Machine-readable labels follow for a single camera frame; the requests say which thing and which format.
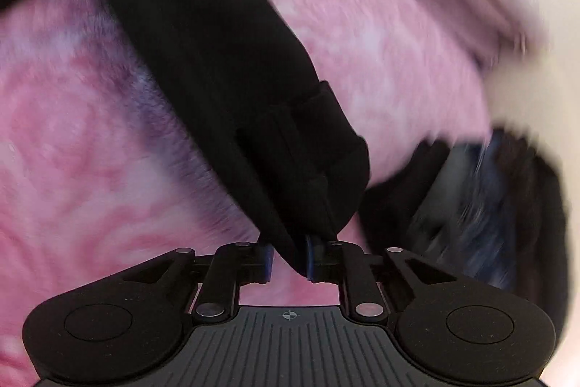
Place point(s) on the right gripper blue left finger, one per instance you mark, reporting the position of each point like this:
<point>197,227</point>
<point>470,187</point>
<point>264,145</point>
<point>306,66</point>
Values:
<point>232,267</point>

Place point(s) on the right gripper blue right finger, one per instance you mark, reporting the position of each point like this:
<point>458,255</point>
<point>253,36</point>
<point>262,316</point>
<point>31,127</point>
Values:
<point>354,273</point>

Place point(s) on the black zip fleece jacket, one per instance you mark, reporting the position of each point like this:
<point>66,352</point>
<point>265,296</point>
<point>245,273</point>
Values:
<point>245,88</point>

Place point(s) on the stack of folded clothes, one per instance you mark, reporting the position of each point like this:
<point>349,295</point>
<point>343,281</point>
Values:
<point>492,211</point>

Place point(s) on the pink rose bed blanket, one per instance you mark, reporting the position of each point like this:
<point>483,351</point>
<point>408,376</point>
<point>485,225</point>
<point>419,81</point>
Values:
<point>97,175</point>

